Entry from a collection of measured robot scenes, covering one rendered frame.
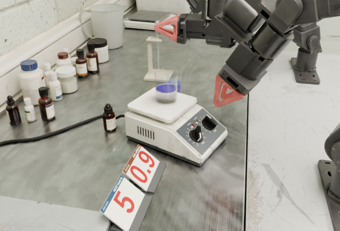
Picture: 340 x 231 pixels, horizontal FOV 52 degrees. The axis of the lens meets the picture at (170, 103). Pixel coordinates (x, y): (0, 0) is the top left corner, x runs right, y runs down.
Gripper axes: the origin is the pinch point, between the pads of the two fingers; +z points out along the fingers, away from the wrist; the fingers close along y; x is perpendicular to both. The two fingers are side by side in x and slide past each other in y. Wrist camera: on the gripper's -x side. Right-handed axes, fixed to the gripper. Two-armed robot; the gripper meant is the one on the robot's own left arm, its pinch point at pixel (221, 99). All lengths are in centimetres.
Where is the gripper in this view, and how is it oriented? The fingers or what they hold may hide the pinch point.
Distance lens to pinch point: 73.7
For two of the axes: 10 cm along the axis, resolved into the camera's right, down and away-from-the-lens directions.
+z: -4.3, 6.2, 6.6
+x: 7.2, 6.7, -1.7
